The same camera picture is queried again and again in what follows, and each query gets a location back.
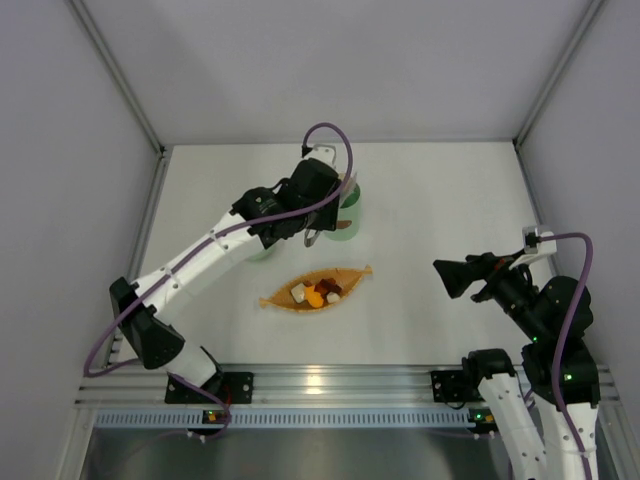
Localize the metal tongs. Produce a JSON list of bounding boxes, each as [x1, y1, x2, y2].
[[303, 169, 360, 250]]

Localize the orange carrot food toy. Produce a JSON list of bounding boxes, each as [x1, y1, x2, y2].
[[306, 286, 325, 309]]

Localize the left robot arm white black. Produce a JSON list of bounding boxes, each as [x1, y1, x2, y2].
[[109, 157, 351, 396]]

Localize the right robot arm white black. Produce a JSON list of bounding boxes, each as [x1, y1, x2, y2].
[[433, 251, 601, 479]]

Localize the green cylindrical lunch container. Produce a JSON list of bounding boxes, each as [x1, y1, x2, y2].
[[324, 184, 361, 241]]

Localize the green round lid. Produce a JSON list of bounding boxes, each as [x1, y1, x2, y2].
[[247, 244, 277, 262]]

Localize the orange boat-shaped woven tray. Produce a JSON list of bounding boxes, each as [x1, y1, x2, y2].
[[259, 265, 373, 314]]

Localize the brown food toy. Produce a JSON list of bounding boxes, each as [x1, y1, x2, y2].
[[314, 278, 342, 297]]

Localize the white cube food toy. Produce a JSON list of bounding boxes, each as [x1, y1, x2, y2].
[[290, 283, 307, 304]]

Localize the small white food toy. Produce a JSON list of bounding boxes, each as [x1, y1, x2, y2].
[[327, 292, 340, 304]]

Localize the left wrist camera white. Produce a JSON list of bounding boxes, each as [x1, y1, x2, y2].
[[302, 144, 337, 169]]

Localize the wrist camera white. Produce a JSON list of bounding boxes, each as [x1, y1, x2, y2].
[[302, 144, 337, 169], [511, 225, 557, 269]]

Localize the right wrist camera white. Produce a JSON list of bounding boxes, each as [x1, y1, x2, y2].
[[511, 225, 557, 269]]

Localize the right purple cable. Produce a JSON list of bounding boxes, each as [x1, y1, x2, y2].
[[537, 232, 599, 480]]

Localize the purple cable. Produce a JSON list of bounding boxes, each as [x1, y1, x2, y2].
[[82, 121, 355, 441], [537, 232, 599, 480]]

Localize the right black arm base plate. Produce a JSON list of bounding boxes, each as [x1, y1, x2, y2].
[[430, 369, 482, 404]]

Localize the aluminium mounting rail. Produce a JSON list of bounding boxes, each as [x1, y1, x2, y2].
[[74, 329, 621, 409]]

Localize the slotted grey cable duct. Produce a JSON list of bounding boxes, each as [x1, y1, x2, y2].
[[94, 407, 475, 430]]

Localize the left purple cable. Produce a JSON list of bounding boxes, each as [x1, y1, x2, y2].
[[82, 121, 355, 441]]

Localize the left aluminium frame post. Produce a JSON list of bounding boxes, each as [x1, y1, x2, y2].
[[65, 0, 169, 280]]

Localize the aluminium frame post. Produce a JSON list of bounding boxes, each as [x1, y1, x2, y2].
[[512, 0, 608, 153], [65, 0, 169, 280]]

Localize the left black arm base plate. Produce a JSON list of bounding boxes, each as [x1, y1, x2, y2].
[[164, 372, 254, 405]]

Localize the right aluminium frame post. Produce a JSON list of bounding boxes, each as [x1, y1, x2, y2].
[[512, 0, 608, 153]]

